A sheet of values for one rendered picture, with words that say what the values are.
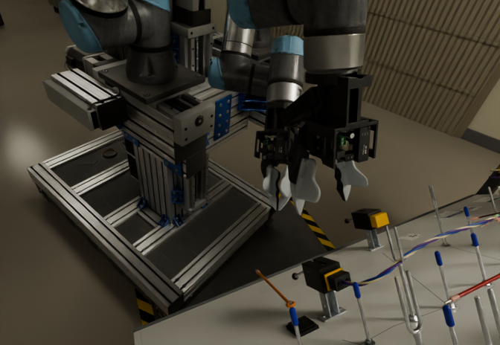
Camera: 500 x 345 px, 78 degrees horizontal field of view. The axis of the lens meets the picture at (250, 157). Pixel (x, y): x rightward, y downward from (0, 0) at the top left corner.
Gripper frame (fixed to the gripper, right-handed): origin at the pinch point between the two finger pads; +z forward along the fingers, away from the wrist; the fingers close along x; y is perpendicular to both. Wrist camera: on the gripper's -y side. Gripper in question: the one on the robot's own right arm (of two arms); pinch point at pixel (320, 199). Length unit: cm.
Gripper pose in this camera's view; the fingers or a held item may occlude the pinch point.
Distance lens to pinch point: 51.2
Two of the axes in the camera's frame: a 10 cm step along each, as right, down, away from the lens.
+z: 0.6, 9.3, 3.5
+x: 9.1, -2.0, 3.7
